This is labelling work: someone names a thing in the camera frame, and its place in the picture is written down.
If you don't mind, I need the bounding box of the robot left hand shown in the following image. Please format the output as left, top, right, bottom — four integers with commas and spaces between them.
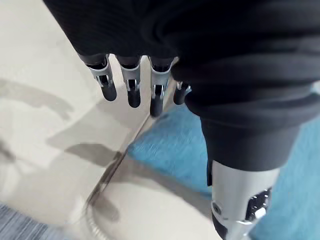
42, 0, 320, 240

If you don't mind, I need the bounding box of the teal cushion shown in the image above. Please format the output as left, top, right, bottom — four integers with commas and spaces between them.
126, 104, 320, 240

